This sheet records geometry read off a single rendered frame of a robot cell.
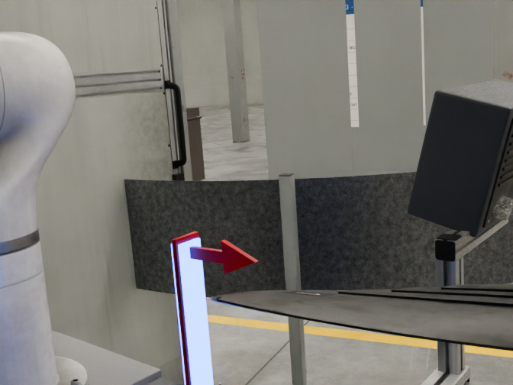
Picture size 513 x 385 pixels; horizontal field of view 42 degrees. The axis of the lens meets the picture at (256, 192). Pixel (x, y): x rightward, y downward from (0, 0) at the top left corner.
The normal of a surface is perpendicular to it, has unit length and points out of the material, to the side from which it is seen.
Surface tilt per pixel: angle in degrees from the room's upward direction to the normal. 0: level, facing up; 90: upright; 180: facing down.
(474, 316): 5
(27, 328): 90
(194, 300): 90
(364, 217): 90
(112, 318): 90
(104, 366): 1
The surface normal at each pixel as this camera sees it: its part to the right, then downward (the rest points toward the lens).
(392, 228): 0.01, 0.18
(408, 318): -0.03, -1.00
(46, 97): 0.65, 0.14
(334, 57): -0.43, 0.20
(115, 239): 0.79, 0.06
